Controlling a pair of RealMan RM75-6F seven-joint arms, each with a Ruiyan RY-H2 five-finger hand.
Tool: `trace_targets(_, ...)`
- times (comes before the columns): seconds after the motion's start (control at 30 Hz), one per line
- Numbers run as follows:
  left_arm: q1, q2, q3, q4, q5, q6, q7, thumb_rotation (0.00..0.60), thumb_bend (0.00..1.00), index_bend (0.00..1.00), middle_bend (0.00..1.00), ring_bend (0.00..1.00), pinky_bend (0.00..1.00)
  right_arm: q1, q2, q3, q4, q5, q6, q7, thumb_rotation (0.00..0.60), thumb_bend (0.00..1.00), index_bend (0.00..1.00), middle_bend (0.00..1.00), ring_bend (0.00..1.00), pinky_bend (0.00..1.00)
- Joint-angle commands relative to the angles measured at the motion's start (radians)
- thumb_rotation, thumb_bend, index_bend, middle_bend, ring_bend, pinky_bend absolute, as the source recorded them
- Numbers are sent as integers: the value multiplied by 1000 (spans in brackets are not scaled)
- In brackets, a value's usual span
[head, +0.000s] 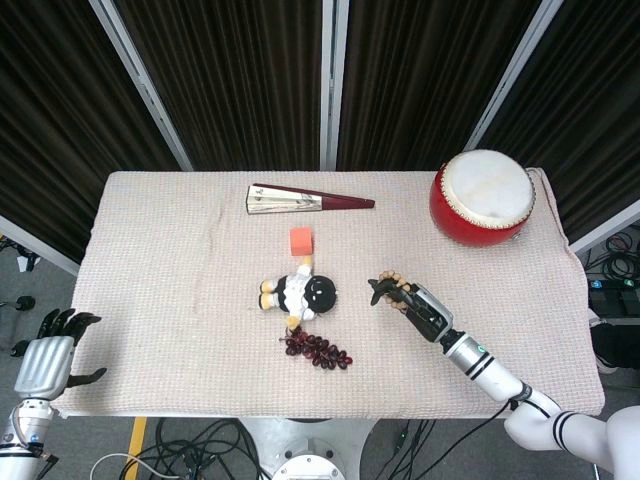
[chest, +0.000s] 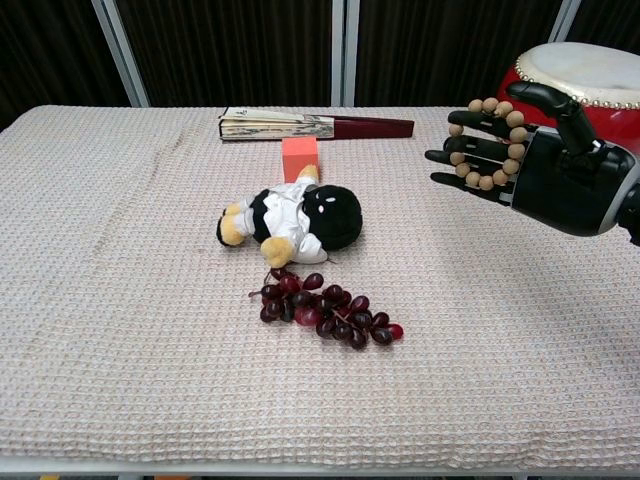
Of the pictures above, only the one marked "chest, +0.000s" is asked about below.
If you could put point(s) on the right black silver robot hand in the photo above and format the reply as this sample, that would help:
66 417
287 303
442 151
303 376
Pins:
565 180

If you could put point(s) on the red drum with white skin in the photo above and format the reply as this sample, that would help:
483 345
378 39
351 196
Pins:
580 70

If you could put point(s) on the dark pleated curtain panel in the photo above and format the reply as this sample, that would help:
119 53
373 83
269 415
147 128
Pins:
450 50
225 50
612 22
50 50

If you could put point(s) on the black white plush doll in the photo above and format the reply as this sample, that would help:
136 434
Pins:
325 215

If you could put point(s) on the orange foam block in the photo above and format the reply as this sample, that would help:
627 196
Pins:
299 157

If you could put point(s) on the dark red plastic grape bunch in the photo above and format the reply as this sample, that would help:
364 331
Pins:
330 312

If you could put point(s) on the beige waffle-weave tablecloth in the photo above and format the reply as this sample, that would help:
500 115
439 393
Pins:
150 300

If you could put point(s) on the silver aluminium frame post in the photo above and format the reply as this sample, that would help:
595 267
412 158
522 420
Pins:
122 55
567 20
345 50

